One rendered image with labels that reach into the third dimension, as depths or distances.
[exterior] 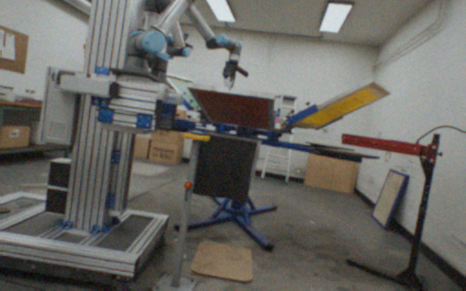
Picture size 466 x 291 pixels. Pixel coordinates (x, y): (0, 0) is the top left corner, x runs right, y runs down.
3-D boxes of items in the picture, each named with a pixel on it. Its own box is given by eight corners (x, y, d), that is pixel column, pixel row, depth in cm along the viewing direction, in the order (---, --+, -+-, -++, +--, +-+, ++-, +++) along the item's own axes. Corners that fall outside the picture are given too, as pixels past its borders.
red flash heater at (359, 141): (431, 159, 256) (434, 145, 255) (423, 159, 220) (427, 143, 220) (357, 146, 294) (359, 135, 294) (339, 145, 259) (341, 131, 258)
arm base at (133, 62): (117, 68, 176) (120, 51, 175) (127, 73, 191) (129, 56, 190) (144, 73, 176) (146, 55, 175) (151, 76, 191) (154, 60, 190)
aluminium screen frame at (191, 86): (274, 99, 200) (275, 94, 201) (187, 86, 209) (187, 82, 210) (273, 131, 276) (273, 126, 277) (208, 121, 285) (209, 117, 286)
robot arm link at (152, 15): (146, 67, 229) (157, -7, 226) (132, 65, 235) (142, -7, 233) (157, 70, 240) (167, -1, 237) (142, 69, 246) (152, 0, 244)
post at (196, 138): (187, 299, 181) (210, 136, 176) (151, 290, 185) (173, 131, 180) (197, 281, 203) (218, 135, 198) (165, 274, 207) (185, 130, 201)
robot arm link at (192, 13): (162, -7, 192) (207, 54, 221) (171, -11, 184) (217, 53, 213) (174, -18, 196) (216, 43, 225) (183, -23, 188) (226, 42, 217)
